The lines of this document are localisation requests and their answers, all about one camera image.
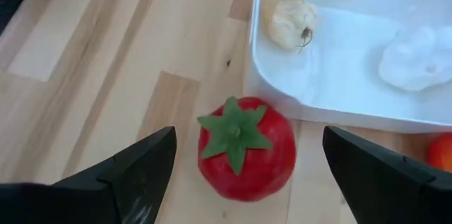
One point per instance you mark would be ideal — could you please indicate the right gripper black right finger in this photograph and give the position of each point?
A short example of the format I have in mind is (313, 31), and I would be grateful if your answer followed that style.
(388, 192)

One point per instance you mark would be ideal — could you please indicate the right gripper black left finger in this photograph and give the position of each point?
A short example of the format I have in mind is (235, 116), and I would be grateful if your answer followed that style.
(106, 199)

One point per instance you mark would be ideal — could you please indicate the orange tomato with green calyx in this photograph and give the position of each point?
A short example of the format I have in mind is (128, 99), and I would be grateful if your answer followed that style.
(441, 151)

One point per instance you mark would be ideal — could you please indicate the red tomato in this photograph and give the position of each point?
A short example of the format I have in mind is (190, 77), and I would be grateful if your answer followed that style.
(261, 174)

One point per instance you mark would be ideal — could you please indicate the white garlic bulb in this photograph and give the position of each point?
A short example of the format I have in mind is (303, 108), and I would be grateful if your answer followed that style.
(413, 61)

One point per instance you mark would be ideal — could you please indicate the beige garlic bulb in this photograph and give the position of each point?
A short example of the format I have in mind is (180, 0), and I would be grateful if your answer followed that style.
(286, 22)

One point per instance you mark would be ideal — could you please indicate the white plastic bin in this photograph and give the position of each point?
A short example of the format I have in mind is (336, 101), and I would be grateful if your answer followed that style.
(346, 75)

